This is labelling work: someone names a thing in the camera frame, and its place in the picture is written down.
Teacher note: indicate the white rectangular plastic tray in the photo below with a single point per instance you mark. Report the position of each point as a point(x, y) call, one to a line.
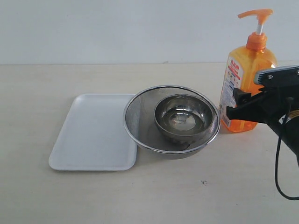
point(93, 137)

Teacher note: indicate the steel mesh strainer basket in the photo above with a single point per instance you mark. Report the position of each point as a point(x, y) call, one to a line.
point(138, 120)

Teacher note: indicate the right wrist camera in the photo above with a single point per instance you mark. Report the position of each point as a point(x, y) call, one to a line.
point(279, 77)

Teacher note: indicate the small stainless steel bowl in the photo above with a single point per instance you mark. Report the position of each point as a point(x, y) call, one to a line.
point(184, 116)

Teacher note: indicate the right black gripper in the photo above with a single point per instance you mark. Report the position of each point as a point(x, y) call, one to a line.
point(278, 107)

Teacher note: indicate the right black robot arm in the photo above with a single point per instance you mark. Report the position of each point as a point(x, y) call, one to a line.
point(292, 135)

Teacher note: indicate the orange dish soap bottle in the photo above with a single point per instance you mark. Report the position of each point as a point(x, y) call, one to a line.
point(242, 64)

